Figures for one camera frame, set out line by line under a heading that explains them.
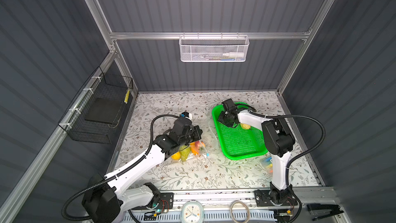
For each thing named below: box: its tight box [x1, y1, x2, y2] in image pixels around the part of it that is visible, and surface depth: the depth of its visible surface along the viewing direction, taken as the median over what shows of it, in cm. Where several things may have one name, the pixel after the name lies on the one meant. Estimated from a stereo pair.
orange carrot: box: [189, 141, 199, 156], surface depth 88 cm
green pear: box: [179, 145, 191, 162], surface depth 86 cm
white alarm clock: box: [180, 200, 205, 223], surface depth 70 cm
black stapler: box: [306, 203, 345, 221], surface depth 71 cm
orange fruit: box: [171, 151, 181, 161], surface depth 86 cm
